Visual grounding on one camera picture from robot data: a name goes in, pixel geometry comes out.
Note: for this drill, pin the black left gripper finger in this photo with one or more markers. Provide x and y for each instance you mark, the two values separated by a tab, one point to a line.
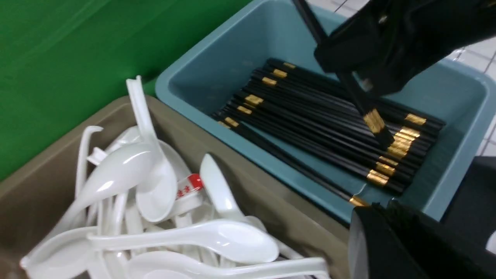
398	242
389	42

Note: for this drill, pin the black chopstick gold band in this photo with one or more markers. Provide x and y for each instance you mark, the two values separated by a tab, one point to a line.
368	111

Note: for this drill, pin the black plastic serving tray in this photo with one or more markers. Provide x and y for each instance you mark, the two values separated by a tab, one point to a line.
471	213

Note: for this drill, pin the pile of black chopsticks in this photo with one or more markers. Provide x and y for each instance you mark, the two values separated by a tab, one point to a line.
314	113

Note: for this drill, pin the blue plastic chopstick bin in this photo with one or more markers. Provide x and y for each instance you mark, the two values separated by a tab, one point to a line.
203	79

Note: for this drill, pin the pile of white soup spoons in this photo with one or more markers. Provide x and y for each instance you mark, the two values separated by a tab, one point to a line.
127	222

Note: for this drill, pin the green backdrop cloth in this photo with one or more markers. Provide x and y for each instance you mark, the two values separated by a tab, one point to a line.
63	60

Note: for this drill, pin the olive plastic spoon bin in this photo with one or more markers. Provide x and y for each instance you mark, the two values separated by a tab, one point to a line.
36	195

